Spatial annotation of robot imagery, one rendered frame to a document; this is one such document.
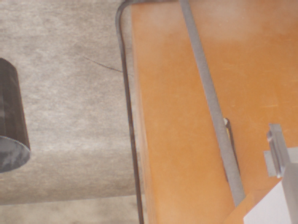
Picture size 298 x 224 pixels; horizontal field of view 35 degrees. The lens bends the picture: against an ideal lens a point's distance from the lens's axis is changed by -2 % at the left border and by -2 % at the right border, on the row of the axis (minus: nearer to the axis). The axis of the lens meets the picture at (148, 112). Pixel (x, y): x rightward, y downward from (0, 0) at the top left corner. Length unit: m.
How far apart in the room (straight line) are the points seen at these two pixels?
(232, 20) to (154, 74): 0.26
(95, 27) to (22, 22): 0.20
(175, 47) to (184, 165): 0.30
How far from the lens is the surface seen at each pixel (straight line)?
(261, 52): 1.22
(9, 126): 1.34
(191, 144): 1.08
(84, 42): 1.41
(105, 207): 2.83
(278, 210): 0.58
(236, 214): 0.82
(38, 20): 1.32
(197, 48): 1.07
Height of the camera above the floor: 0.80
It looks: 26 degrees down
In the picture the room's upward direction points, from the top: 173 degrees clockwise
